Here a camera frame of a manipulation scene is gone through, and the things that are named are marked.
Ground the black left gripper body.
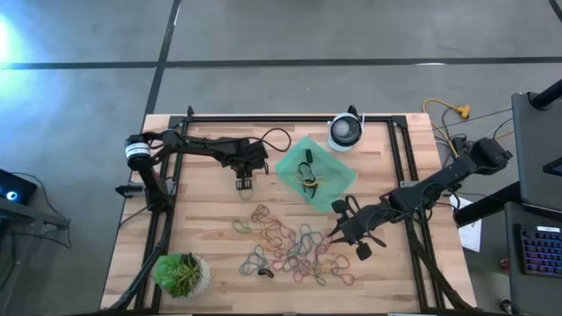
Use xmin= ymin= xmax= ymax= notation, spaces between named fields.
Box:
xmin=227 ymin=142 xmax=267 ymax=180

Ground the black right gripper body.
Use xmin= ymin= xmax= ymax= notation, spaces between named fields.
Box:
xmin=332 ymin=199 xmax=385 ymax=262

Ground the orange rubber band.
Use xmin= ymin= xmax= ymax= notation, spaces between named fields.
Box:
xmin=250 ymin=204 xmax=283 ymax=233

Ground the red rubber band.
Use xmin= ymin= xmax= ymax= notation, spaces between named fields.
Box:
xmin=329 ymin=253 xmax=357 ymax=287
xmin=268 ymin=254 xmax=311 ymax=283

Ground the yellow rubber band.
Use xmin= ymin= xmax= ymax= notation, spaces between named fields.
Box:
xmin=257 ymin=226 xmax=285 ymax=249
xmin=306 ymin=258 xmax=342 ymax=289
xmin=294 ymin=174 xmax=328 ymax=189

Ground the green translucent plastic bin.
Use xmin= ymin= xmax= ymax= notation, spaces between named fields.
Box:
xmin=274 ymin=135 xmax=357 ymax=213

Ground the white cup with black inside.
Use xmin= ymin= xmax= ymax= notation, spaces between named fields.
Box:
xmin=327 ymin=112 xmax=365 ymax=153

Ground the white ball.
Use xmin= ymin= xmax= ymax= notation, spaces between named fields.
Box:
xmin=332 ymin=118 xmax=353 ymax=138

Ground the green plant in white pot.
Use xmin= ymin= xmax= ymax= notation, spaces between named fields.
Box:
xmin=152 ymin=252 xmax=212 ymax=298

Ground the white paper sheet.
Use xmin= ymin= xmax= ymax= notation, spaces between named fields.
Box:
xmin=450 ymin=197 xmax=483 ymax=254

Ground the black power strip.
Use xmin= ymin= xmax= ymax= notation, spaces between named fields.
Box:
xmin=451 ymin=134 xmax=471 ymax=154

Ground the black backlit keyboard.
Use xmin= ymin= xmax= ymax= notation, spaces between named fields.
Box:
xmin=520 ymin=224 xmax=562 ymax=278

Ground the dark grey workstation desk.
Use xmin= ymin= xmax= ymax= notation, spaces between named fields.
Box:
xmin=454 ymin=78 xmax=562 ymax=316

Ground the black device with blue light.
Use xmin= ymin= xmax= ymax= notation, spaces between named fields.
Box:
xmin=0 ymin=169 xmax=39 ymax=206

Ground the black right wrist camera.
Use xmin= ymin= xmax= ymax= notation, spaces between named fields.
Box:
xmin=364 ymin=205 xmax=387 ymax=229

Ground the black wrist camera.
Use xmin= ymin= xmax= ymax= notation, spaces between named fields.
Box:
xmin=364 ymin=205 xmax=387 ymax=229
xmin=245 ymin=139 xmax=270 ymax=167

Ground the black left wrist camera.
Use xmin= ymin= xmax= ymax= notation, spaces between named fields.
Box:
xmin=245 ymin=139 xmax=270 ymax=167

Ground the black metal rig frame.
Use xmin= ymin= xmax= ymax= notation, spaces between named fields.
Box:
xmin=104 ymin=104 xmax=478 ymax=316

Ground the yellow extension cord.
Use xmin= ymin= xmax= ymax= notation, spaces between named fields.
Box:
xmin=421 ymin=98 xmax=472 ymax=120

